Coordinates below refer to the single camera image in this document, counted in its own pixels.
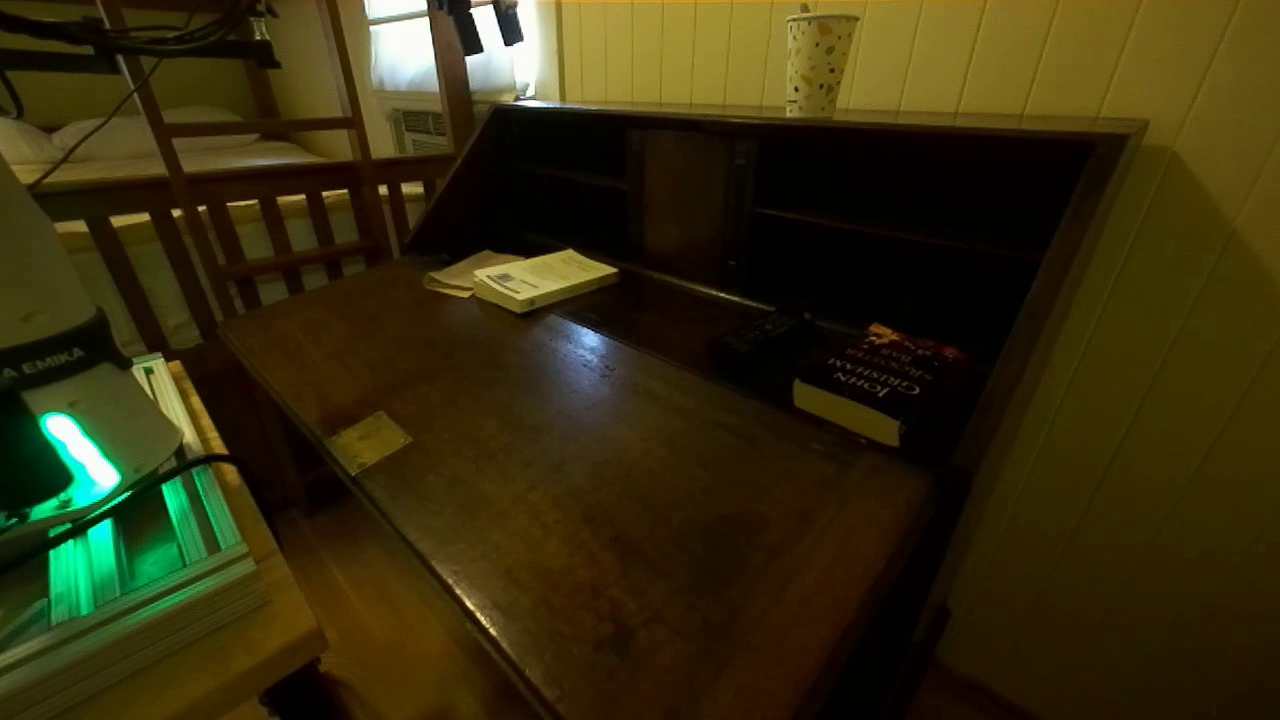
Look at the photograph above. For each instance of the light wooden robot table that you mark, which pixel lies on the light wooden robot table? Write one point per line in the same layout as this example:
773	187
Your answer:
202	655

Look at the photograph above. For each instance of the wooden bunk bed frame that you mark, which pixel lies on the wooden bunk bed frame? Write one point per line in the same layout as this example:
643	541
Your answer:
202	200

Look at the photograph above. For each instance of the green lit robot base platform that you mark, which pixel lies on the green lit robot base platform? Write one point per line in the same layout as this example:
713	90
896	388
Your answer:
122	560

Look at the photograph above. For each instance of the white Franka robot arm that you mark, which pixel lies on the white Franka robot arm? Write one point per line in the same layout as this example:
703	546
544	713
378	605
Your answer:
41	305

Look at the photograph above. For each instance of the white paperback book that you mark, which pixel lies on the white paperback book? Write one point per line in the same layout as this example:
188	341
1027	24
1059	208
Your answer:
544	276

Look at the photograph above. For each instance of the small paper note card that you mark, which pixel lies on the small paper note card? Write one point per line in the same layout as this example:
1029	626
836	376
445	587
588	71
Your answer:
365	443

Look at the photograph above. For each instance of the bright window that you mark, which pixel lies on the bright window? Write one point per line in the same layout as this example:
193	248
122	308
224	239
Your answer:
405	46

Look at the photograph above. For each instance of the dark wooden secretary desk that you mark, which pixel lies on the dark wooden secretary desk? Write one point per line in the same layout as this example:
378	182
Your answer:
603	466

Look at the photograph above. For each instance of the white mattress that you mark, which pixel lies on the white mattress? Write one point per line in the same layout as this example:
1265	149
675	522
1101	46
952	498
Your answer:
122	142

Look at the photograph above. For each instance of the white patterned cup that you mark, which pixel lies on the white patterned cup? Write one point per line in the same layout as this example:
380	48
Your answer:
818	62

